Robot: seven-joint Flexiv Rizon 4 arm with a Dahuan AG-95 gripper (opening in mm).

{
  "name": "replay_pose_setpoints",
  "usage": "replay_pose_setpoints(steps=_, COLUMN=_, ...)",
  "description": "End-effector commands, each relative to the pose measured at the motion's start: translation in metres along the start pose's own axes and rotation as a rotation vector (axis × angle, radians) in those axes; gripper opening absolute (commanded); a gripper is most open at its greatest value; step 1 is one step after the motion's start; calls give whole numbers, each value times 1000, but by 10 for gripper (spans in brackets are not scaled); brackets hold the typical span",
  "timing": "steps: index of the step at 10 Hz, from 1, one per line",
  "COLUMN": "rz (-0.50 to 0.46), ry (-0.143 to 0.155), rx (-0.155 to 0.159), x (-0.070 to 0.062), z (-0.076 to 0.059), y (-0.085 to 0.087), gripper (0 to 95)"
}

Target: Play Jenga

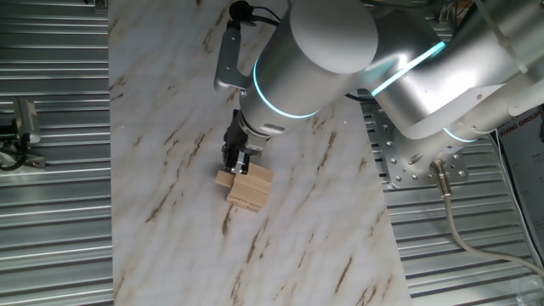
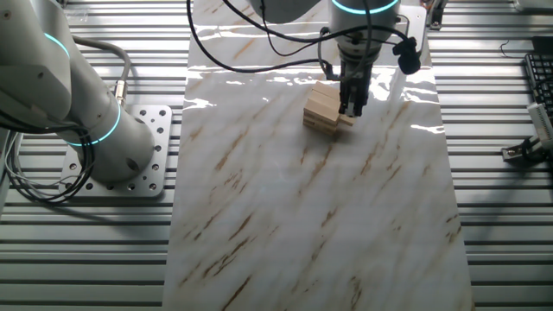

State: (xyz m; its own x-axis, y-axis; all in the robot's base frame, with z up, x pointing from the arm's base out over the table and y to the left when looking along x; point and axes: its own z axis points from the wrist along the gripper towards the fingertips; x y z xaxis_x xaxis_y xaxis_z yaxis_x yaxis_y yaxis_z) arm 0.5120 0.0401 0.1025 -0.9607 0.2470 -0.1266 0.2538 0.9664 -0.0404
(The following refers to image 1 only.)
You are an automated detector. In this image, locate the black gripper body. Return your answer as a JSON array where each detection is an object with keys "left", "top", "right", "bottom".
[{"left": 223, "top": 109, "right": 267, "bottom": 161}]

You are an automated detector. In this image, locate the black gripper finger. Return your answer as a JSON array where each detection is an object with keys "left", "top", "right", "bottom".
[
  {"left": 235, "top": 150, "right": 252, "bottom": 175},
  {"left": 220, "top": 146, "right": 238, "bottom": 173}
]

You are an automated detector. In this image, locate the protruding wooden Jenga block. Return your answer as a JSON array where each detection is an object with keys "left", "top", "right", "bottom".
[{"left": 214, "top": 169, "right": 235, "bottom": 189}]

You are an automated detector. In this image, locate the marble pattern table mat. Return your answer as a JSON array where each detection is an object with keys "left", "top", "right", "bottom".
[{"left": 108, "top": 0, "right": 413, "bottom": 306}]

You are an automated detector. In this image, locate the printed white poster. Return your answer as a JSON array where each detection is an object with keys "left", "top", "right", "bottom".
[{"left": 496, "top": 109, "right": 544, "bottom": 264}]

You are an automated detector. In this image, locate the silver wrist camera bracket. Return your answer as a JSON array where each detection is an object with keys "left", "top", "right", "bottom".
[{"left": 213, "top": 20, "right": 252, "bottom": 93}]

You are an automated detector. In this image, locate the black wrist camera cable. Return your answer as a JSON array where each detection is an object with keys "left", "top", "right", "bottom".
[{"left": 250, "top": 4, "right": 284, "bottom": 27}]

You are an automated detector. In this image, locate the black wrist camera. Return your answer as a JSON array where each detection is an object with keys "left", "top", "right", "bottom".
[{"left": 228, "top": 0, "right": 255, "bottom": 23}]

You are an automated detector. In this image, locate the long black gripper cable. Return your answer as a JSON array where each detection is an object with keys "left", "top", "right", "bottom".
[{"left": 343, "top": 92, "right": 376, "bottom": 104}]

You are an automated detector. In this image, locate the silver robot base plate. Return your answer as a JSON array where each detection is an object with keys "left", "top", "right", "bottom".
[{"left": 364, "top": 104, "right": 470, "bottom": 190}]

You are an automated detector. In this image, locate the metal camera mount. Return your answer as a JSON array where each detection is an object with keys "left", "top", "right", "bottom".
[{"left": 0, "top": 150, "right": 47, "bottom": 171}]

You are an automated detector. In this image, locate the thick grey base cable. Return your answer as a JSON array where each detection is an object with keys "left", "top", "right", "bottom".
[{"left": 428, "top": 160, "right": 544, "bottom": 280}]

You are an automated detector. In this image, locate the black exterior camera cable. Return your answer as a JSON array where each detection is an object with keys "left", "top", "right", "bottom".
[{"left": 0, "top": 133, "right": 31, "bottom": 172}]

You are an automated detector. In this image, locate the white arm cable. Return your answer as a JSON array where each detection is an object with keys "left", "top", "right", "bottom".
[{"left": 473, "top": 0, "right": 530, "bottom": 76}]

